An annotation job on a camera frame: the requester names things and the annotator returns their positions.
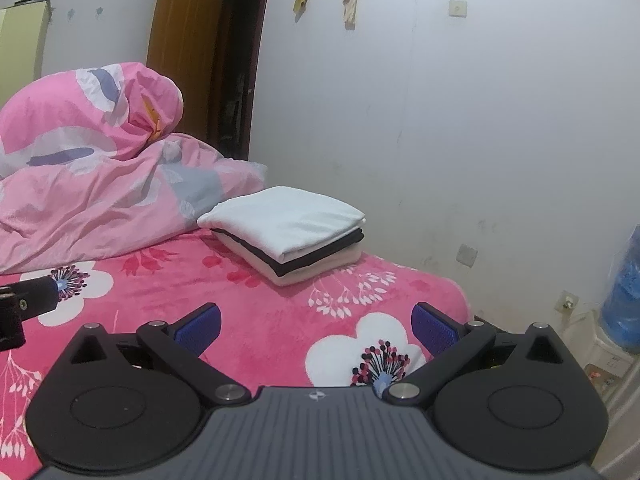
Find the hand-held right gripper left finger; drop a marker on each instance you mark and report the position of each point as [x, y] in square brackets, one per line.
[201, 329]

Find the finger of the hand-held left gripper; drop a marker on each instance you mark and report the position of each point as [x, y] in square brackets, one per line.
[30, 297]

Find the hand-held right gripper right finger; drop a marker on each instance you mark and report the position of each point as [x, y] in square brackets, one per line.
[434, 329]

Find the white sweatshirt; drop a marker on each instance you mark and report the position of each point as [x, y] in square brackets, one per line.
[290, 217]

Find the pale pink folded garment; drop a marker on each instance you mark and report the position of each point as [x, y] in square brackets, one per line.
[310, 272]

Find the pink printed quilt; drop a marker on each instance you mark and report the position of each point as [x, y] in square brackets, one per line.
[100, 185]

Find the black folded garment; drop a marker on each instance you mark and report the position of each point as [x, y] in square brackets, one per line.
[320, 257]

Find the white water dispenser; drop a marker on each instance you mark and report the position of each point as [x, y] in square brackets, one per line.
[605, 365]

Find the blue water bottle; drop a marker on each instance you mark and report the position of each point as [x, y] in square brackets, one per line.
[625, 295]

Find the pale yellow wardrobe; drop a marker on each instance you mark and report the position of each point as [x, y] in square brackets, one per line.
[22, 50]

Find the wooden door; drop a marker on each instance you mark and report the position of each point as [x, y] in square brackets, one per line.
[185, 60]

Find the wall socket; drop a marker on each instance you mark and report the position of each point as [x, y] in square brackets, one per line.
[566, 301]
[467, 256]

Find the wall switch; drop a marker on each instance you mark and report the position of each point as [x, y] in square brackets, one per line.
[458, 8]

